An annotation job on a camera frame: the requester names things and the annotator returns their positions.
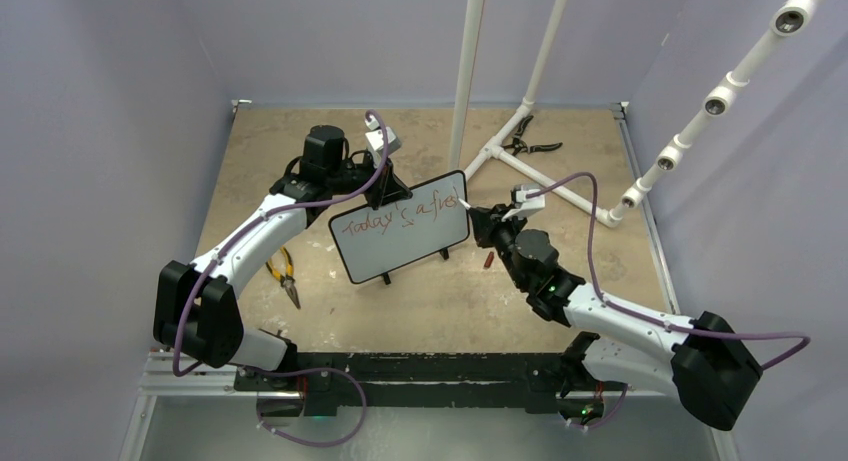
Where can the aluminium frame rail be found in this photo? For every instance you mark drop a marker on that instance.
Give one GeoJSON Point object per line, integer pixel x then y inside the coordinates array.
{"type": "Point", "coordinates": [202, 417]}

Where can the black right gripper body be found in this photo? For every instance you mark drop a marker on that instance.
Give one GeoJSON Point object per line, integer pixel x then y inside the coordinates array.
{"type": "Point", "coordinates": [506, 242]}

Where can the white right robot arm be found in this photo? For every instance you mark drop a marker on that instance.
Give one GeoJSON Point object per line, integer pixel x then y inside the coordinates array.
{"type": "Point", "coordinates": [700, 362]}

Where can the black-framed small whiteboard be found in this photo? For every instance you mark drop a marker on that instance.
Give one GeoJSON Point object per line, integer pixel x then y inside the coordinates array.
{"type": "Point", "coordinates": [374, 242]}

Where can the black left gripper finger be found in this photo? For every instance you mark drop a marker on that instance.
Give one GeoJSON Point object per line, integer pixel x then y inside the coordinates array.
{"type": "Point", "coordinates": [382, 191]}
{"type": "Point", "coordinates": [403, 191]}

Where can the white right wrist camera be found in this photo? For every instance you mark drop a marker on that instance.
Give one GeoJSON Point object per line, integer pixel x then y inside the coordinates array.
{"type": "Point", "coordinates": [527, 200]}

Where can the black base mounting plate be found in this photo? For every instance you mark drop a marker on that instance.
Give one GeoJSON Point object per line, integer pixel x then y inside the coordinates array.
{"type": "Point", "coordinates": [538, 383]}

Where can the white pipe with camera sockets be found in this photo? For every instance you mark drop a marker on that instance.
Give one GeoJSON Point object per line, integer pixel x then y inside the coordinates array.
{"type": "Point", "coordinates": [787, 21]}

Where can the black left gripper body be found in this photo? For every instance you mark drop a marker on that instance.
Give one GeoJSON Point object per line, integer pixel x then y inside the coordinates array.
{"type": "Point", "coordinates": [349, 179]}

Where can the white PVC pipe frame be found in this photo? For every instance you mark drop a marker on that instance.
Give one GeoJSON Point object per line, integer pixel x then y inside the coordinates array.
{"type": "Point", "coordinates": [598, 53]}

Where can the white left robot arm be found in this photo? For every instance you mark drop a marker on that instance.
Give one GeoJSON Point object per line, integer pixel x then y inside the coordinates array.
{"type": "Point", "coordinates": [196, 312]}

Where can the yellow-handled pliers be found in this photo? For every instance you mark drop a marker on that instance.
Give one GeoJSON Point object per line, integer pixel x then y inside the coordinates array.
{"type": "Point", "coordinates": [285, 276]}

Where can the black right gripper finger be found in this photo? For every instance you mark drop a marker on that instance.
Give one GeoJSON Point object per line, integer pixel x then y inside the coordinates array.
{"type": "Point", "coordinates": [485, 216]}
{"type": "Point", "coordinates": [485, 236]}

